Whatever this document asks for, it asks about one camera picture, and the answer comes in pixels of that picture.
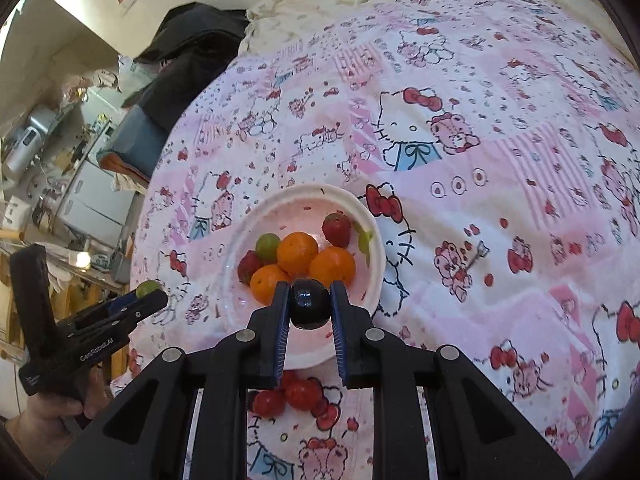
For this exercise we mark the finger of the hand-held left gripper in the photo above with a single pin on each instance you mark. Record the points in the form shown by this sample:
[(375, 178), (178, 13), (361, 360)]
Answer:
[(152, 305), (122, 304)]

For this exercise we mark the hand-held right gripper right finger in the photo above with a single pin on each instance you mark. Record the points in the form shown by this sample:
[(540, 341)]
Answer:
[(340, 330)]

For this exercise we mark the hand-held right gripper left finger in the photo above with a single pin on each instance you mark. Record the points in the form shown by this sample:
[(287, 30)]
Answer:
[(280, 330)]

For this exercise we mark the green grape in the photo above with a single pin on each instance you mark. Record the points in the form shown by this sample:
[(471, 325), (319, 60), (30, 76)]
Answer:
[(267, 245), (149, 288)]

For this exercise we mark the large dark purple grape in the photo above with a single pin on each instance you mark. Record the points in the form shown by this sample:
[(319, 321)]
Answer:
[(310, 305)]

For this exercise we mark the orange mandarin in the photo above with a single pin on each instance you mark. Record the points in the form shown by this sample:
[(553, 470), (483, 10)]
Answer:
[(267, 282), (334, 266), (297, 252)]

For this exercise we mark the red strawberry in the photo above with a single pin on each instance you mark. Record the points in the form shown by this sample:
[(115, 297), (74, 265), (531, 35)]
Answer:
[(336, 230), (249, 266)]

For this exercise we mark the pink strawberry-shaped bowl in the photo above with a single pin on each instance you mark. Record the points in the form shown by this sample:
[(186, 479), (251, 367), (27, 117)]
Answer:
[(300, 205)]

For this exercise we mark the person's left hand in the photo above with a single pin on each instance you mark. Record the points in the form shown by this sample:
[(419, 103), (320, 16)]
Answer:
[(50, 415)]

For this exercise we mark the red cherry tomato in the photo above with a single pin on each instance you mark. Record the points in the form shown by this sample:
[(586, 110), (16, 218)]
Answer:
[(289, 379), (270, 403), (304, 394)]

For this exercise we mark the small white cup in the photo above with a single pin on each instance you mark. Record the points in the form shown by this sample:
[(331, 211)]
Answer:
[(82, 259)]

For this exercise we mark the white drawer cabinet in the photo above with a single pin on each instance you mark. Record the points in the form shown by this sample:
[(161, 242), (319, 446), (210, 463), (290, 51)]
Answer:
[(95, 202)]

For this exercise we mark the steel pot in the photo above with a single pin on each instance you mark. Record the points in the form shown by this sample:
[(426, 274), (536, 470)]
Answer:
[(46, 206)]

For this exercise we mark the blue cushion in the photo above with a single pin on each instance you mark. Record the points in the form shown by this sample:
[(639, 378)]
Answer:
[(132, 145)]

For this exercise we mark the white washing machine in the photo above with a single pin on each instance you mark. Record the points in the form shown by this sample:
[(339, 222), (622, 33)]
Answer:
[(102, 140)]

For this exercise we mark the silver kitchen appliance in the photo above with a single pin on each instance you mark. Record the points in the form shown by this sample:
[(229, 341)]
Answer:
[(22, 147)]

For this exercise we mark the pink cartoon printed blanket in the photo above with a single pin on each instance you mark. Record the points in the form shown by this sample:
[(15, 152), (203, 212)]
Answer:
[(475, 185)]

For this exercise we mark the white fridge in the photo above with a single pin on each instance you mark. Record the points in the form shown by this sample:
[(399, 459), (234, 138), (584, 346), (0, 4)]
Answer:
[(100, 105)]

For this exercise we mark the white plastic bag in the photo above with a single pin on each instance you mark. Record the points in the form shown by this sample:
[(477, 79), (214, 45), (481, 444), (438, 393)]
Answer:
[(132, 74)]

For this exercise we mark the black jacket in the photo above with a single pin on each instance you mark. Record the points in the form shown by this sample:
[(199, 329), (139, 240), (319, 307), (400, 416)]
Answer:
[(195, 55)]

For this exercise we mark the cream floral duvet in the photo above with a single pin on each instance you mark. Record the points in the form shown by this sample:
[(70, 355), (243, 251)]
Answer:
[(360, 0)]

